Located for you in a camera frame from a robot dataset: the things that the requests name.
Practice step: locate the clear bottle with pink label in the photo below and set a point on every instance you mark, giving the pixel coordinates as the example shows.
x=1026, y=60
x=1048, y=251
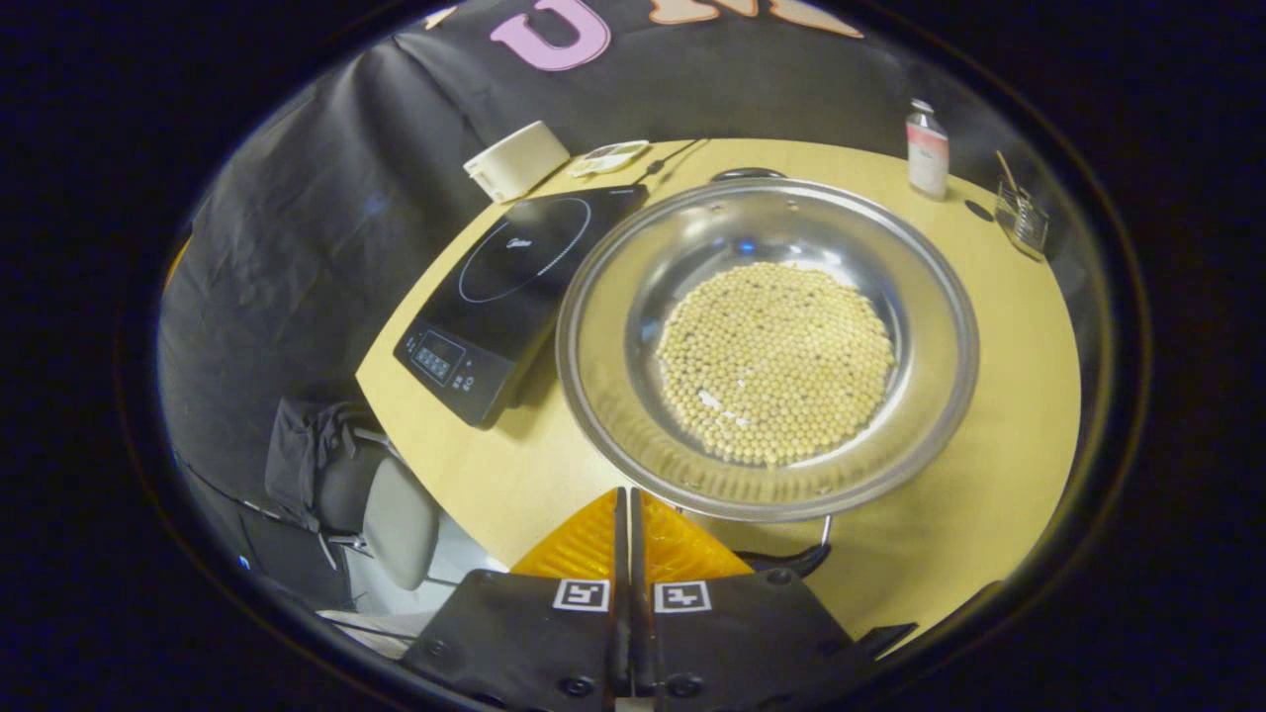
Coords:
x=928, y=153

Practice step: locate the white divided bean dish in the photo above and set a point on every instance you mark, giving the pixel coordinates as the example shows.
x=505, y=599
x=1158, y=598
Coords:
x=611, y=156

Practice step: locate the dark cloth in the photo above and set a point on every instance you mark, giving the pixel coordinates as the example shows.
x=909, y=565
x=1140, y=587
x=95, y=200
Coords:
x=302, y=455

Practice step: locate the stainless steel pot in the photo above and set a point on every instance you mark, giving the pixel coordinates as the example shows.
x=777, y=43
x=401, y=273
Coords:
x=613, y=346

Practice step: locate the small glass jar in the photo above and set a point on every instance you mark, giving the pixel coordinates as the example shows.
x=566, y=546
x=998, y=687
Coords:
x=1024, y=218

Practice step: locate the pile of soybeans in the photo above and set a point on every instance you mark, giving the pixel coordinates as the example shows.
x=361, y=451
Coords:
x=776, y=366

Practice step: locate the black induction cooktop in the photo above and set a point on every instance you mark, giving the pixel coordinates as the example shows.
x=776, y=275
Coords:
x=514, y=287

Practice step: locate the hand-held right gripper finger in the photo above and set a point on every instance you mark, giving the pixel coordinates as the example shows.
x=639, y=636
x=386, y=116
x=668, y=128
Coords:
x=637, y=613
x=621, y=593

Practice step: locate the white toaster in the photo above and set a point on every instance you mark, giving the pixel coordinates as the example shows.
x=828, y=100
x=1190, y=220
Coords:
x=519, y=158

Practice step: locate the grey office chair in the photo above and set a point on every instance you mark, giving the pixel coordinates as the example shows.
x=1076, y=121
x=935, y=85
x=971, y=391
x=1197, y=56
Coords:
x=396, y=514

